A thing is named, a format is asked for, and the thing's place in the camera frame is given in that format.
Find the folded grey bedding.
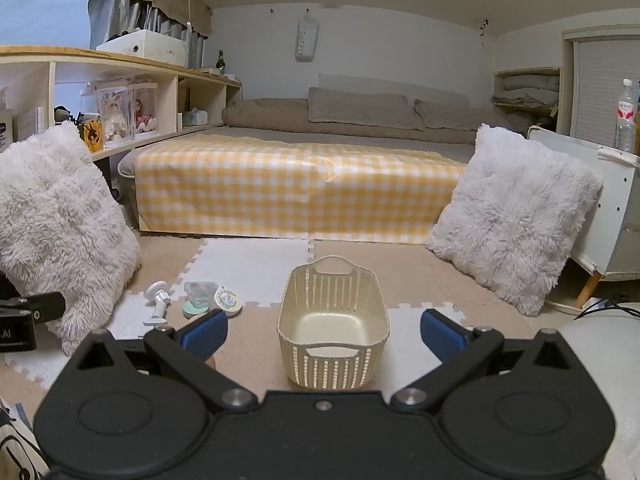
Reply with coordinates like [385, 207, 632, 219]
[500, 75, 560, 106]

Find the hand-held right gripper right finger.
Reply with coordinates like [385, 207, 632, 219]
[390, 309, 577, 413]

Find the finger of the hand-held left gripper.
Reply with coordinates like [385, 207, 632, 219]
[16, 292, 68, 326]

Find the black cable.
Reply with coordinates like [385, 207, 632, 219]
[574, 299, 640, 321]

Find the white cloth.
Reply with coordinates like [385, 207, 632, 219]
[555, 302, 640, 480]

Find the red dress doll display case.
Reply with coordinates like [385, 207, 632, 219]
[129, 80, 161, 136]

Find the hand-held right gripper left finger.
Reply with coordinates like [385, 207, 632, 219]
[70, 308, 261, 413]

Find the white hanging wall bag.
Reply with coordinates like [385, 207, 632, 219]
[291, 10, 319, 63]

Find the brown bed pillow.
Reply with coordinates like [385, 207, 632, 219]
[414, 99, 531, 133]
[307, 87, 426, 131]

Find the round printed badge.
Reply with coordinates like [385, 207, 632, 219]
[214, 286, 242, 317]

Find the fluffy white pillow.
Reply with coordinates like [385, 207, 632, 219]
[0, 121, 142, 356]
[425, 123, 603, 317]

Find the yellow gingham bed cover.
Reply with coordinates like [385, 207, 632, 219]
[135, 133, 468, 242]

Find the beige white foam floor mat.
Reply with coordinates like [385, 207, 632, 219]
[0, 232, 591, 411]

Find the white storage box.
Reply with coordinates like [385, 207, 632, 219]
[96, 29, 188, 68]

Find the white file box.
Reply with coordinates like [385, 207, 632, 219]
[12, 106, 48, 143]

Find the clear plastic container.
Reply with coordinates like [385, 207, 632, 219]
[184, 281, 217, 306]

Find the grey curtain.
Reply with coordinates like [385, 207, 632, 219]
[90, 0, 206, 68]

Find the yellow printed cup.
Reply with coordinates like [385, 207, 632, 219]
[80, 120, 105, 153]

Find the white louvred door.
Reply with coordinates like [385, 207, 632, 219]
[562, 25, 640, 136]

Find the white wooden cabinet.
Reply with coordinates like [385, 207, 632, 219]
[527, 127, 640, 308]

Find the cream plastic slotted basket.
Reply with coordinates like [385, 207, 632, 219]
[277, 255, 390, 391]

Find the wooden shelf unit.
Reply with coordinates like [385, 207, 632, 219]
[0, 46, 244, 163]

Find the white dress doll display case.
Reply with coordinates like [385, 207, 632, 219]
[95, 82, 133, 143]

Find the clear water bottle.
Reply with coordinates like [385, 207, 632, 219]
[615, 78, 638, 153]

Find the white headboard cushion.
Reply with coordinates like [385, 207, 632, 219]
[318, 73, 463, 108]

